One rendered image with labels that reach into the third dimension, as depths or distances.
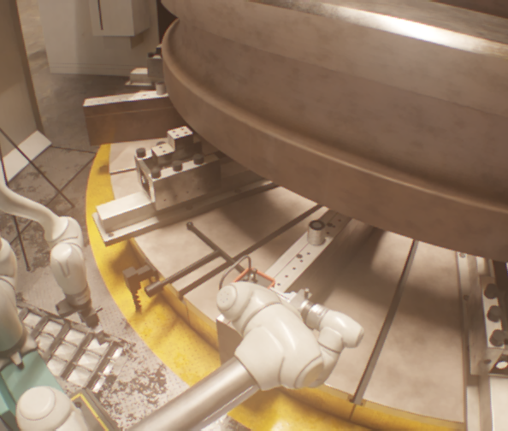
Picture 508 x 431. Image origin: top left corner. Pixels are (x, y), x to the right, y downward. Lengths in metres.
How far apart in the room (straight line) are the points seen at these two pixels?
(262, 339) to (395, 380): 1.27
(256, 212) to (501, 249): 1.61
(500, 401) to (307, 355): 1.31
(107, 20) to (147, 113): 2.12
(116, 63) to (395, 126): 4.77
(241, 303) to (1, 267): 0.86
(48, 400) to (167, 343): 1.61
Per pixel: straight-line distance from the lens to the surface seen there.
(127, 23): 5.49
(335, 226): 2.34
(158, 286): 2.52
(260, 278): 1.90
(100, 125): 3.87
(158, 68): 4.70
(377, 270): 2.69
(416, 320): 2.50
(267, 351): 1.05
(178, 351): 2.66
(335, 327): 1.63
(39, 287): 3.24
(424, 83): 1.74
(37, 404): 1.18
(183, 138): 2.79
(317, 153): 2.04
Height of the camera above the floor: 2.17
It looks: 39 degrees down
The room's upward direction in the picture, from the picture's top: straight up
